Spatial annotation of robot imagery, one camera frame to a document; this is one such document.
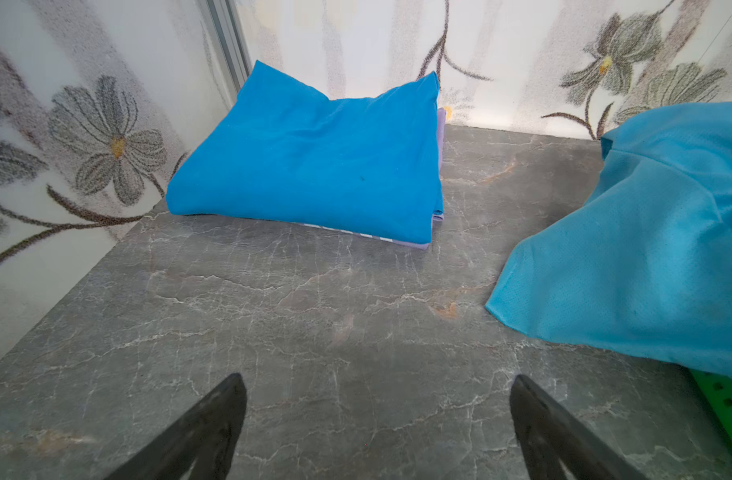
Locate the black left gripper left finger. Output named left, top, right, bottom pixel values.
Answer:
left=108, top=373, right=248, bottom=479

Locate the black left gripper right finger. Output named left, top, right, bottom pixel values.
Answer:
left=509, top=375, right=645, bottom=479

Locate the light blue t shirt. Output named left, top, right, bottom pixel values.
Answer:
left=486, top=102, right=732, bottom=377

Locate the folded blue t shirt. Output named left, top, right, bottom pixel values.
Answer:
left=166, top=62, right=444, bottom=246

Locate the folded lilac t shirt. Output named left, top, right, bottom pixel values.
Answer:
left=301, top=108, right=447, bottom=251

